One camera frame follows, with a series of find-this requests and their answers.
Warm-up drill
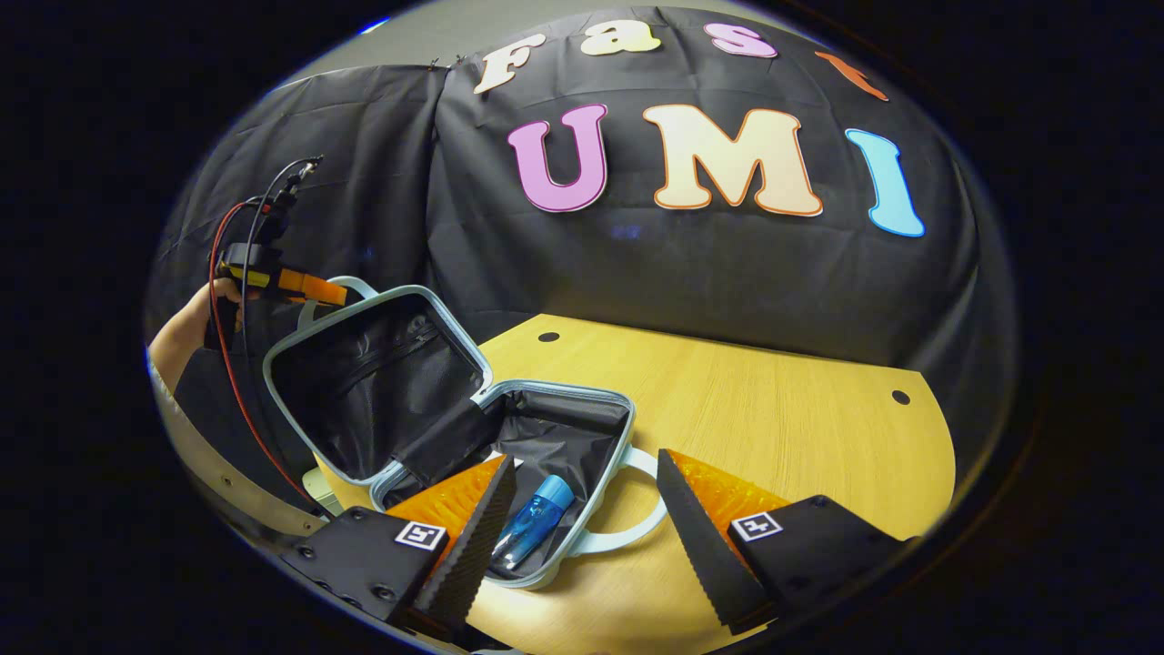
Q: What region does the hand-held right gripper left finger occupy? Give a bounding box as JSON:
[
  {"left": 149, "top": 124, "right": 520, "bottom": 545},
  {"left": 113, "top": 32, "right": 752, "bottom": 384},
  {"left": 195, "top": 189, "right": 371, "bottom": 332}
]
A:
[{"left": 280, "top": 452, "right": 519, "bottom": 640}]

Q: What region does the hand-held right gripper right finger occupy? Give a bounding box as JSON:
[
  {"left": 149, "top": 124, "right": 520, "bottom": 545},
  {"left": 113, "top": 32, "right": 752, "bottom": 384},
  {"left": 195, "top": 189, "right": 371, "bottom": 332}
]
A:
[{"left": 655, "top": 447, "right": 913, "bottom": 636}]

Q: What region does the light blue suitcase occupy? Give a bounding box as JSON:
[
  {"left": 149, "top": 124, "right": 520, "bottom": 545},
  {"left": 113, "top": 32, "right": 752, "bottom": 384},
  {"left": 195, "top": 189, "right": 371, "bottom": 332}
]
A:
[{"left": 262, "top": 275, "right": 670, "bottom": 590}]

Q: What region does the pale green box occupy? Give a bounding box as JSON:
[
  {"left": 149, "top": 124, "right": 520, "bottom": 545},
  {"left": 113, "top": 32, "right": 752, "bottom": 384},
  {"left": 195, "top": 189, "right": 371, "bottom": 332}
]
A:
[{"left": 303, "top": 467, "right": 345, "bottom": 516}]

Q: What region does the black backdrop cloth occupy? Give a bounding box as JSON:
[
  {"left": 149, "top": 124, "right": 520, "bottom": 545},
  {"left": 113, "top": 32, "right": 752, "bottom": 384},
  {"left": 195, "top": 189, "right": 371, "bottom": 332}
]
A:
[{"left": 145, "top": 7, "right": 1018, "bottom": 510}]

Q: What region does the black cable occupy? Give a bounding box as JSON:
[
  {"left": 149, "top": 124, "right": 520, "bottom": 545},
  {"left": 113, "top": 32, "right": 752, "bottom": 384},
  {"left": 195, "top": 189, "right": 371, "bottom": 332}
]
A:
[{"left": 238, "top": 156, "right": 319, "bottom": 365}]

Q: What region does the red cable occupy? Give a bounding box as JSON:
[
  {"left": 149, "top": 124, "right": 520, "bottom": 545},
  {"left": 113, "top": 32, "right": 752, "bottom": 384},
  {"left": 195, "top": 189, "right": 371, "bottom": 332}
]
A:
[{"left": 207, "top": 200, "right": 319, "bottom": 512}]

